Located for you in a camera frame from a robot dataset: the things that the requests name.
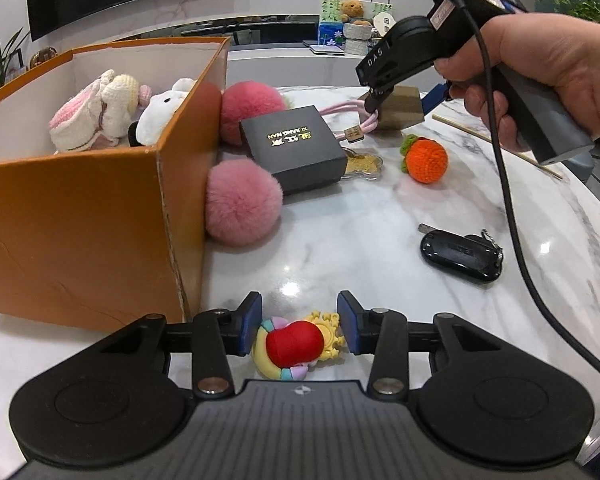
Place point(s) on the black car key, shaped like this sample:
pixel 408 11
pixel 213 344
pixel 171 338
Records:
pixel 455 255

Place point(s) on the grey knit containers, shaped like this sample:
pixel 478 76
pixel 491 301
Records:
pixel 357 37

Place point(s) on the wooden block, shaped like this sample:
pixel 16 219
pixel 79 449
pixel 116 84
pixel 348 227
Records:
pixel 402 107

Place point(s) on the salmon pink fur pompom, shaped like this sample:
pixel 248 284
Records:
pixel 252 107

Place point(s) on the orange cardboard box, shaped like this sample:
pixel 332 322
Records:
pixel 80 220

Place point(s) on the pink striped crochet toy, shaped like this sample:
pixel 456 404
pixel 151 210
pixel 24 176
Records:
pixel 75 120

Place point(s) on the grey curved counter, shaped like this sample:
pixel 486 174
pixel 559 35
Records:
pixel 290 67

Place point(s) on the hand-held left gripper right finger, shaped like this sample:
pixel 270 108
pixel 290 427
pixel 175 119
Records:
pixel 348 327

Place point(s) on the white plush rabbit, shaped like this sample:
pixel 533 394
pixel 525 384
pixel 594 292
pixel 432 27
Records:
pixel 162 110

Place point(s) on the red heart rubber charm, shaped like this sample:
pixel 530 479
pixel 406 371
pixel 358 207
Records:
pixel 295 345

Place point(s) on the person's right hand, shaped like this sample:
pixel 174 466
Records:
pixel 555 65

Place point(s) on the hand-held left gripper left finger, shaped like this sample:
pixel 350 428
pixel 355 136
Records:
pixel 251 327

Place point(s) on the white sign card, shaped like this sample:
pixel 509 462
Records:
pixel 382 20

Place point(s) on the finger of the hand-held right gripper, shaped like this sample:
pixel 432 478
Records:
pixel 437 97
pixel 373 101

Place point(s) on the orange crochet fruit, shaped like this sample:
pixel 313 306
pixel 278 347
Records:
pixel 427 160

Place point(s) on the thin wooden stick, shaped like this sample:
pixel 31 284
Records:
pixel 455 125

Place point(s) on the grey laptop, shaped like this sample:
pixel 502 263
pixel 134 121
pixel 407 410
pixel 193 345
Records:
pixel 325 49

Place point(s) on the light pink fur pompom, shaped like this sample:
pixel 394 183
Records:
pixel 245 202

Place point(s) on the cream crochet doll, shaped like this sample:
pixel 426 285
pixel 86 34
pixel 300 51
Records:
pixel 120 102

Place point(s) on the white marble desktop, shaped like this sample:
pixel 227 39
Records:
pixel 360 240

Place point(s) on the black gift box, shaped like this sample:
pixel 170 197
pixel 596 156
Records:
pixel 290 150

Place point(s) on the brown bear plush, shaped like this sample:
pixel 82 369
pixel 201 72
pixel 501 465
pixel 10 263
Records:
pixel 354 9

